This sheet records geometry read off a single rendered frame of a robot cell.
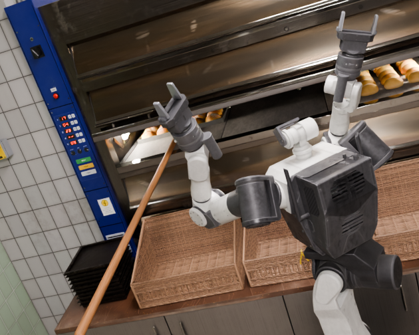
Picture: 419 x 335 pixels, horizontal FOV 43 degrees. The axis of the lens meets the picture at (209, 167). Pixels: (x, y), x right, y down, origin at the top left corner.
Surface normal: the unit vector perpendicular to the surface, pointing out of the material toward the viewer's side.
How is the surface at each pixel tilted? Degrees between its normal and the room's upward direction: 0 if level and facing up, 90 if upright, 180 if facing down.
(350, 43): 97
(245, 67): 70
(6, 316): 90
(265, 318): 90
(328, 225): 105
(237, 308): 90
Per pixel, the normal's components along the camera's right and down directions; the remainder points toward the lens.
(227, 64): -0.22, 0.07
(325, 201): 0.41, 0.21
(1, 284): 0.95, -0.22
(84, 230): -0.13, 0.40
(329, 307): -0.49, 0.45
